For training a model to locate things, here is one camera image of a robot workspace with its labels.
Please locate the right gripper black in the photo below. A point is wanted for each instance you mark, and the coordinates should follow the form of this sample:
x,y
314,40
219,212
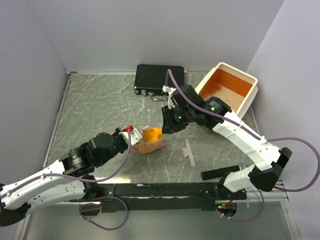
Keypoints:
x,y
169,126

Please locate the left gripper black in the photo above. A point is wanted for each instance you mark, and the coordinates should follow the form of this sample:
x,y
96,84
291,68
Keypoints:
x,y
116,133

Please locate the pink cat litter bag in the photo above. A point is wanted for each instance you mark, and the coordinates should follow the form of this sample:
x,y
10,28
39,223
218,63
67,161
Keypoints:
x,y
143,147

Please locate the yellow plastic litter scoop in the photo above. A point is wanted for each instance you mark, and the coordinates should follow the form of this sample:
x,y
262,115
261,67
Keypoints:
x,y
152,134

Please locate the beige bag sealing clip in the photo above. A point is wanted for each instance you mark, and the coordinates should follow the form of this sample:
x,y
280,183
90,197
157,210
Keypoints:
x,y
187,153

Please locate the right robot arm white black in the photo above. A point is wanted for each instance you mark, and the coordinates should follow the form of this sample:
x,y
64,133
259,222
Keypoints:
x,y
268,159

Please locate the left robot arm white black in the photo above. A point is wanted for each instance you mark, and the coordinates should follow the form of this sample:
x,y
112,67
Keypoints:
x,y
65,179

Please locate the clean litter granules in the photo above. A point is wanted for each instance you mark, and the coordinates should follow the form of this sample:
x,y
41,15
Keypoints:
x,y
231,98

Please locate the cream orange litter box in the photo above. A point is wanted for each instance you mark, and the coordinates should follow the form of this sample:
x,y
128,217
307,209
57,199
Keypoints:
x,y
226,76

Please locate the black carrying case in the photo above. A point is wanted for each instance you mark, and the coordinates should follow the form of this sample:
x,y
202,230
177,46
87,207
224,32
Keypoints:
x,y
150,79

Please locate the black speckled microphone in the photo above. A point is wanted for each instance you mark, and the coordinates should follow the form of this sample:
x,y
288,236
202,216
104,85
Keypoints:
x,y
220,172

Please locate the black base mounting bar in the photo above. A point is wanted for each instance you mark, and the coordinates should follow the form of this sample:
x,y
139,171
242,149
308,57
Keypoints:
x,y
159,196

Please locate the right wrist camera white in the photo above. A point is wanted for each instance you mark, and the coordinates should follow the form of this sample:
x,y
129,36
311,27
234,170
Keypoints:
x,y
169,91

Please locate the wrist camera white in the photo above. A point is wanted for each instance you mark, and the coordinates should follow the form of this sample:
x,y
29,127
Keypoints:
x,y
169,91
131,135

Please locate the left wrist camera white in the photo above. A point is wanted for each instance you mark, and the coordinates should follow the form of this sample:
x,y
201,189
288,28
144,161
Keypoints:
x,y
131,135

